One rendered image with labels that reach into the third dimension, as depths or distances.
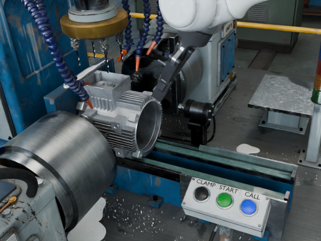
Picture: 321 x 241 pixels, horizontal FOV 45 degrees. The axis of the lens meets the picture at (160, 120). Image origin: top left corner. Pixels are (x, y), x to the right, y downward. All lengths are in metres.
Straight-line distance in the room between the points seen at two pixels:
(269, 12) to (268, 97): 2.77
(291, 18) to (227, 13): 3.57
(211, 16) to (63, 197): 0.48
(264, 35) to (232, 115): 2.76
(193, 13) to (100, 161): 0.46
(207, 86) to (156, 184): 0.51
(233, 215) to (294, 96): 0.80
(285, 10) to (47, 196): 3.66
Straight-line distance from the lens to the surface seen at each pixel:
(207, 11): 0.61
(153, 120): 1.22
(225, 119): 1.58
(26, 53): 1.18
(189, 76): 1.31
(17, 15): 1.15
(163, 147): 1.22
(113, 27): 1.02
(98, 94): 1.12
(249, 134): 1.49
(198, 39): 0.85
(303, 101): 1.50
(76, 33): 1.02
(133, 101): 1.10
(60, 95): 1.11
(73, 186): 0.86
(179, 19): 0.61
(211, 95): 1.54
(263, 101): 1.47
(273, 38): 4.29
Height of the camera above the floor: 1.63
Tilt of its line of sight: 32 degrees down
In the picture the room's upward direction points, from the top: 4 degrees counter-clockwise
